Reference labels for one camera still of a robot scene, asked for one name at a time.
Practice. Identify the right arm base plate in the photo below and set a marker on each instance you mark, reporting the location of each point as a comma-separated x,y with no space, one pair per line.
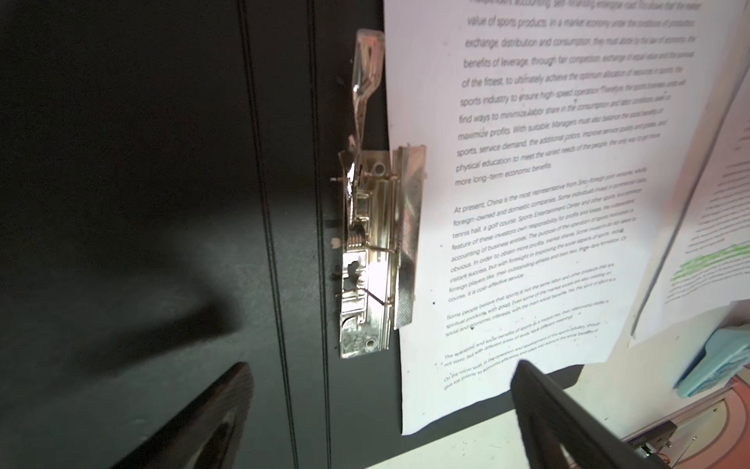
655,437

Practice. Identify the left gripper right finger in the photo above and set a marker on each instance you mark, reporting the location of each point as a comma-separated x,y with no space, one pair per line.
555,428

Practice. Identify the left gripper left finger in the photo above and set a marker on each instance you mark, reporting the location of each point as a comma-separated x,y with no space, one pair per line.
206,433

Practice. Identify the blue clip folder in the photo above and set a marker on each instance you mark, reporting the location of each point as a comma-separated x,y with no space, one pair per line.
168,207

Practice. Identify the metal folder lever clip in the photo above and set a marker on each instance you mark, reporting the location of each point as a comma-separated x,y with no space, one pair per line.
382,205

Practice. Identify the paper sheet with green highlight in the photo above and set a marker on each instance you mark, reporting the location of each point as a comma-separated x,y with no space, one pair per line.
707,265

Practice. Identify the printed paper sheet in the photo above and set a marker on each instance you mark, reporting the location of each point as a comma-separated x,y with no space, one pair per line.
555,133

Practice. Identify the teal calculator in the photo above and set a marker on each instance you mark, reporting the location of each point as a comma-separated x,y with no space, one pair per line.
725,353

